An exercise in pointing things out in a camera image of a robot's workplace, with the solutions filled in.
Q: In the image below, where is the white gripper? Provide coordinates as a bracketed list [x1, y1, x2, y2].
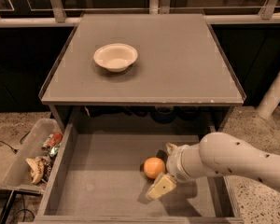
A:
[146, 143, 200, 200]

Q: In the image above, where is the orange fruit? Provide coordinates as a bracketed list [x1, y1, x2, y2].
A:
[144, 157, 165, 179]

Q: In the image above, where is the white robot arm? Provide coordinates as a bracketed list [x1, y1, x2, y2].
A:
[147, 132, 280, 200]

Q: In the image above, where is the grey open top drawer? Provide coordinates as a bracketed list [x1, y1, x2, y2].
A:
[35, 125, 244, 224]

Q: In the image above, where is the grey cabinet counter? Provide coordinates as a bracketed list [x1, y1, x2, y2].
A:
[39, 14, 245, 125]

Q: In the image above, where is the red soda can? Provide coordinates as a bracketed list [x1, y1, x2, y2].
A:
[42, 133, 63, 150]

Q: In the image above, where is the white bowl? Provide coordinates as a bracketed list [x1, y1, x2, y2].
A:
[93, 43, 138, 73]

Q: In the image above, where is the tan crumpled snack bag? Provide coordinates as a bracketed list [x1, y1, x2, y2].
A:
[26, 156, 52, 185]

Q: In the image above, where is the clear plastic bin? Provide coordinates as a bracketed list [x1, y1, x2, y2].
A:
[0, 119, 61, 194]

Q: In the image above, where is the black floor cable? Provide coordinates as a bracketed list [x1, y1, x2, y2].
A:
[0, 130, 31, 155]

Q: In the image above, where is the metal window frame rail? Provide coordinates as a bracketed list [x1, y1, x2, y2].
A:
[0, 0, 280, 27]

